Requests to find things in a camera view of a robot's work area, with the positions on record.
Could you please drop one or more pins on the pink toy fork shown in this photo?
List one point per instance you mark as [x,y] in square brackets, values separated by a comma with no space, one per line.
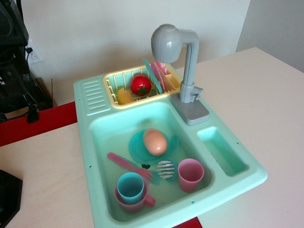
[146,174]

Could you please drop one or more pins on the black cable plug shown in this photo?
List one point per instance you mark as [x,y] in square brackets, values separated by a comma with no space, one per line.
[32,115]

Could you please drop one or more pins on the teal small bowl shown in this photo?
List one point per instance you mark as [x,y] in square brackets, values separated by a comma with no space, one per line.
[174,144]

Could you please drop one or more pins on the yellow dish rack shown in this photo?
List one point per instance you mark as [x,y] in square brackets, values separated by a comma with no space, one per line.
[116,80]

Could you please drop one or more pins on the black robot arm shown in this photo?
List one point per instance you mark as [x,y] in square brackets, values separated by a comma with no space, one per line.
[14,70]

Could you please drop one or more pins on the pink upright plate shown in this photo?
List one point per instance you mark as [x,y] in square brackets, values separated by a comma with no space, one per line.
[158,75]

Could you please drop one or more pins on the pink toy knife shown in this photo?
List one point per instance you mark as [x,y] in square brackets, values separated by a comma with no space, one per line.
[162,67]

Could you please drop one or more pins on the pink toy cup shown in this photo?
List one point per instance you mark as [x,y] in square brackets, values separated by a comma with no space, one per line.
[190,173]

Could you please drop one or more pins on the mint green toy sink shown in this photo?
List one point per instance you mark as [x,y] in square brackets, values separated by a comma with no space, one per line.
[230,169]

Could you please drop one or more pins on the white wall outlet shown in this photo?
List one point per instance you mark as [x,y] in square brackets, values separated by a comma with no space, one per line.
[33,55]

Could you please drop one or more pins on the black box corner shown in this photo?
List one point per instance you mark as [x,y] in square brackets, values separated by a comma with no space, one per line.
[10,197]

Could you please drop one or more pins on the pink toy mug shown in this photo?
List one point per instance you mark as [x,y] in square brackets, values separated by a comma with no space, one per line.
[147,201]

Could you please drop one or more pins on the grey toy faucet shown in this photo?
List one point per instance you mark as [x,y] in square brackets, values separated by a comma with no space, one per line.
[166,43]

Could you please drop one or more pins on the teal dish brush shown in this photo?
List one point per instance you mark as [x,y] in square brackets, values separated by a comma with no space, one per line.
[167,169]

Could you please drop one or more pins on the blue toy cup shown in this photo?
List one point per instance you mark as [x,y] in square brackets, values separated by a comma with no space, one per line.
[130,187]

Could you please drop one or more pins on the teal toy plate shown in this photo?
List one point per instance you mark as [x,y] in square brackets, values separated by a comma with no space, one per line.
[140,154]

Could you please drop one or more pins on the beige toy egg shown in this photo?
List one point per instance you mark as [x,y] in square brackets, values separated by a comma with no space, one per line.
[155,142]

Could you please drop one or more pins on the red toy tomato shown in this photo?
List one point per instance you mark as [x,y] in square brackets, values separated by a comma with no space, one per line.
[140,85]

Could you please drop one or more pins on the teal upright plate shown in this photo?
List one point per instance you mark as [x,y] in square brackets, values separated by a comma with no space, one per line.
[152,76]

